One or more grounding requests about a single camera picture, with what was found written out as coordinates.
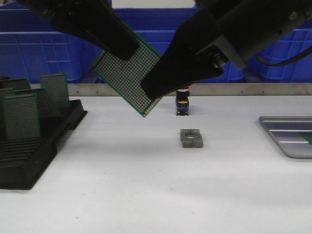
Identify green perfboard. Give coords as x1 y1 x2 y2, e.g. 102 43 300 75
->
0 88 15 98
40 73 70 108
14 88 61 118
0 78 31 90
91 33 161 117
299 132 312 145
0 94 41 140

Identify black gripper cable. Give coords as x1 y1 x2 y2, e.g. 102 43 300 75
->
254 42 312 67

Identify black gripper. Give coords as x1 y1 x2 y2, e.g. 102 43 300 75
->
140 0 312 99
18 0 138 60

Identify red emergency stop button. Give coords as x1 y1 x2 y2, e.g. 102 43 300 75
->
175 86 190 116

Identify grey metal clamp block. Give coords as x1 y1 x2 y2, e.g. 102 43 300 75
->
180 129 204 148

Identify silver metal tray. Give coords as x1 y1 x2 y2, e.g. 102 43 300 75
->
259 116 312 159

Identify black slotted board rack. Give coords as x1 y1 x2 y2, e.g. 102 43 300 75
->
0 99 87 190

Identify blue crate front centre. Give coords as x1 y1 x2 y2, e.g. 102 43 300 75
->
114 7 243 83

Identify blue crate right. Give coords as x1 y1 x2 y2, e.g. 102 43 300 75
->
241 26 312 83

